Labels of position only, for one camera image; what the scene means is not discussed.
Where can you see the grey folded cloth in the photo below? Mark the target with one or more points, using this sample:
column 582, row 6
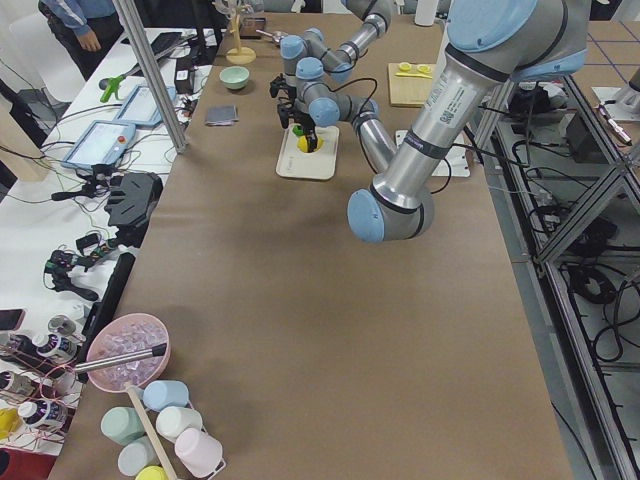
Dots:
column 221, row 115

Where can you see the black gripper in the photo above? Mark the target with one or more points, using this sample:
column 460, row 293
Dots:
column 292, row 91
column 304, row 122

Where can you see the pink bowl with ice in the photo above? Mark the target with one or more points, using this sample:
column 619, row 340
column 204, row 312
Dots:
column 129, row 334

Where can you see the yellow cup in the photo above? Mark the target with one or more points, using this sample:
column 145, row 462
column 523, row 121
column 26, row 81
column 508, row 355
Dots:
column 153, row 472

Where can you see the white cup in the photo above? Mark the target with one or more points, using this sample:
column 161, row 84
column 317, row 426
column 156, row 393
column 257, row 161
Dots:
column 172, row 421

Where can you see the lower teach pendant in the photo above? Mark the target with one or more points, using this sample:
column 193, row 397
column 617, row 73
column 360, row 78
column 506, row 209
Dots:
column 102, row 143

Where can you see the pale mint cup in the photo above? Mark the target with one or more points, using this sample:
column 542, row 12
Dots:
column 122, row 425

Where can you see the lemon slice lower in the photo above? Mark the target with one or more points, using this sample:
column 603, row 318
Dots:
column 424, row 69

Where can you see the bamboo cutting board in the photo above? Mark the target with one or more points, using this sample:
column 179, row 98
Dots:
column 408, row 92

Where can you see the pale blue cup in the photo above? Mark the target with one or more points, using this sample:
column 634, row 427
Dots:
column 160, row 394

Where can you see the mint green bowl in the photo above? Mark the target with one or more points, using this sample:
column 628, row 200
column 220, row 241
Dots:
column 234, row 77

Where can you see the wooden mug tree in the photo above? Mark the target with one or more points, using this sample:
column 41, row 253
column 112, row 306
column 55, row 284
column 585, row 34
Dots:
column 235, row 11

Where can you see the upper teach pendant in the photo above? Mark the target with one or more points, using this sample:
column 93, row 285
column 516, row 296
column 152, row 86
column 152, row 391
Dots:
column 139, row 108

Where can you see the wooden stick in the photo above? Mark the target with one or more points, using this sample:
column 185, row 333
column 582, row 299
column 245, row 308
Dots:
column 166, row 464

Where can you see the teach pendant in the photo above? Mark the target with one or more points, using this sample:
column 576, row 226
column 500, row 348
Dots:
column 102, row 143
column 139, row 108

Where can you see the pale pink cup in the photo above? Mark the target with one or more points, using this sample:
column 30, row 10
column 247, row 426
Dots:
column 197, row 452

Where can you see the aluminium frame post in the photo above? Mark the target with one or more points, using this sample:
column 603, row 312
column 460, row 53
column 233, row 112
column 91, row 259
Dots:
column 132, row 23

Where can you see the grey blue cup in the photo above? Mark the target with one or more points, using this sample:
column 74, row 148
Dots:
column 136, row 456

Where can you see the yellow lemon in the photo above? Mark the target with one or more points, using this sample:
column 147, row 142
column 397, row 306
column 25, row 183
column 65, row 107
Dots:
column 301, row 144

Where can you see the person in dark clothes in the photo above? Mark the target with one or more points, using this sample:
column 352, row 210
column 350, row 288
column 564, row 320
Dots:
column 87, row 29

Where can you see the yellow plastic knife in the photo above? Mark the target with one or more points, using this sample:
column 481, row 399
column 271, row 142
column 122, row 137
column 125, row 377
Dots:
column 412, row 75

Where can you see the black keyboard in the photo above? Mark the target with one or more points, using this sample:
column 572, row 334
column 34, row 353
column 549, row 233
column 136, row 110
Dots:
column 165, row 43

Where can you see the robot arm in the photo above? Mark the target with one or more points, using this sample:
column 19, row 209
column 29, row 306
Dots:
column 489, row 43
column 335, row 40

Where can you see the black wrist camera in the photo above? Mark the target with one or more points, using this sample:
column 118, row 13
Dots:
column 286, row 113
column 277, row 85

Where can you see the metal tongs handle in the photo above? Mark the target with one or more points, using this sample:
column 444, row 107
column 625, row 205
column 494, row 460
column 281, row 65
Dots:
column 156, row 351

